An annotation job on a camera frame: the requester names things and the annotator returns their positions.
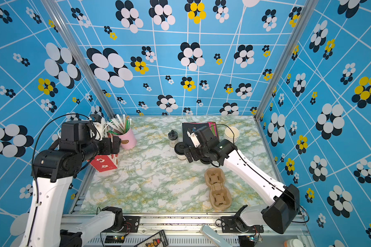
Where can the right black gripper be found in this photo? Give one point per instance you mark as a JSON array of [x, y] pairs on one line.
[[194, 150]]

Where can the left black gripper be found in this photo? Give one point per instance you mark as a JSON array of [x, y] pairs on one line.
[[108, 149]]

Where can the white paper coffee cup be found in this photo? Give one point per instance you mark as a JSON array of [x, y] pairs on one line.
[[181, 157]]

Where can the black plastic cup lid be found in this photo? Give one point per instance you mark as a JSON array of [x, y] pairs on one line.
[[180, 148]]

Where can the red white paper gift bag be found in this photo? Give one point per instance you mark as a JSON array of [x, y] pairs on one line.
[[107, 162]]

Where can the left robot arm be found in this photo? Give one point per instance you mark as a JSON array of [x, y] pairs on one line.
[[53, 171]]

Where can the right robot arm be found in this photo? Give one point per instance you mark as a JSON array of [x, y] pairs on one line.
[[282, 202]]

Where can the bundle of wrapped straws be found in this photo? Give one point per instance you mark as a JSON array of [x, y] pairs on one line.
[[118, 125]]

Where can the pink straw holder cup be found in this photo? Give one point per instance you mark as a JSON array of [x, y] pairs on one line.
[[128, 140]]

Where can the glass sugar shaker black lid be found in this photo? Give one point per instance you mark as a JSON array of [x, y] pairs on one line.
[[173, 138]]

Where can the stack of paper cups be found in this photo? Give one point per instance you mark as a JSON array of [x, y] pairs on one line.
[[232, 134]]

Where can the brown cardboard cup carrier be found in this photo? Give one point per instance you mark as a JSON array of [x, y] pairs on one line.
[[219, 196]]

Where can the grey white handheld device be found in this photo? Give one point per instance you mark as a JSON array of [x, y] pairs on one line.
[[214, 237]]

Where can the orange capped white container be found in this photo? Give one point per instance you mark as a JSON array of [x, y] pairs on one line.
[[293, 243]]

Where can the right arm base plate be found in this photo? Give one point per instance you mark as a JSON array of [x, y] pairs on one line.
[[230, 225]]

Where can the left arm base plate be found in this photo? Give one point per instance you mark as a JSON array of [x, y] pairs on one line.
[[130, 225]]

